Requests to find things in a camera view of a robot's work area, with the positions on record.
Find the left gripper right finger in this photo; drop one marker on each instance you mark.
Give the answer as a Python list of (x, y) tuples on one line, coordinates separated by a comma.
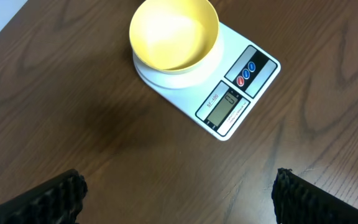
[(297, 201)]

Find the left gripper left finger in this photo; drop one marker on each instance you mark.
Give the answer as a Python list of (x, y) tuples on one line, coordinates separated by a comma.
[(58, 200)]

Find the white digital kitchen scale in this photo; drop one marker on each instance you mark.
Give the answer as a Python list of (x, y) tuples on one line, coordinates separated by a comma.
[(222, 90)]

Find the pale yellow bowl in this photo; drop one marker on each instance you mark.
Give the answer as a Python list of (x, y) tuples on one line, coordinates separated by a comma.
[(174, 35)]

